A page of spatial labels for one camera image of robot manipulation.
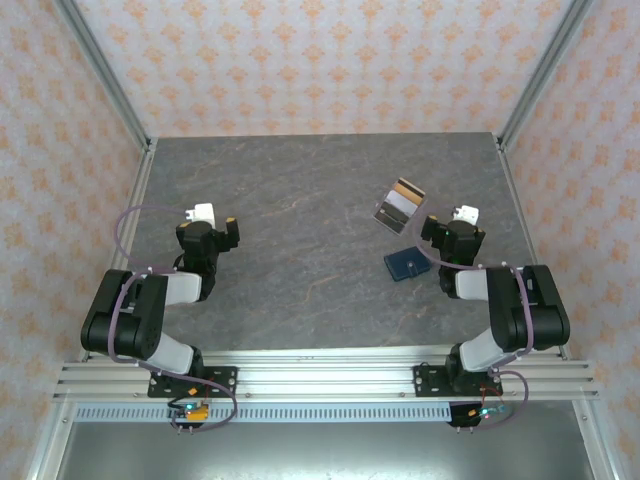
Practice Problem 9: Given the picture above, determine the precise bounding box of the clear acrylic card box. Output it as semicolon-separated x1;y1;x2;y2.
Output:
373;178;430;236

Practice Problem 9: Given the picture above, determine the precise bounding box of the blue card holder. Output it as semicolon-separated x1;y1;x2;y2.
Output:
383;246;431;282

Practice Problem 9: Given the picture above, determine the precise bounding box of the white card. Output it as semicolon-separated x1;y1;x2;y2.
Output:
383;192;419;217

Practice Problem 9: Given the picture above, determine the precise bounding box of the gold card with black stripe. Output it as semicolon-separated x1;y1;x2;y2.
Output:
392;178;427;207

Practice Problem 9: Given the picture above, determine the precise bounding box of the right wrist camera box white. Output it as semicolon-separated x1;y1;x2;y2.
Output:
451;204;482;227

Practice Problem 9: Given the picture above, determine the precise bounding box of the aluminium table side rail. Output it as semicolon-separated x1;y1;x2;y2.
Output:
79;138;159;361
492;132;572;362

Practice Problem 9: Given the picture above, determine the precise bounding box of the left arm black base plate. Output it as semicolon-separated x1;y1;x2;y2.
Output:
147;366;239;399

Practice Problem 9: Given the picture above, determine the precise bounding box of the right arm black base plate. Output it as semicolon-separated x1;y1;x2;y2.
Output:
412;363;501;399

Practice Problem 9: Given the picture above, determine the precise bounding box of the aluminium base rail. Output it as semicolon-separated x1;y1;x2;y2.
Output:
52;349;600;403

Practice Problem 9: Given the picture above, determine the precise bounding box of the aluminium frame post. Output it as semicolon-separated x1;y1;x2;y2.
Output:
497;0;596;151
53;0;153;151

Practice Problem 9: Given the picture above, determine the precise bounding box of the grey slotted cable duct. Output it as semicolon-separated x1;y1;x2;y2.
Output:
73;403;511;424

